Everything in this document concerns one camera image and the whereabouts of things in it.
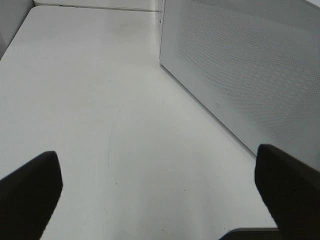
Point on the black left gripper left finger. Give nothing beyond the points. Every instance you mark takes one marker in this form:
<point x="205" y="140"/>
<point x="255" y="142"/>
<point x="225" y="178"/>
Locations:
<point x="29" y="196"/>

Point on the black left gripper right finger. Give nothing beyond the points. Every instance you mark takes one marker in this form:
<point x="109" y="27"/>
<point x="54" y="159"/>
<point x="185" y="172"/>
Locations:
<point x="290" y="190"/>

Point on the white microwave door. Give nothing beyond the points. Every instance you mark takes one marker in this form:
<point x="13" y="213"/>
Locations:
<point x="255" y="64"/>

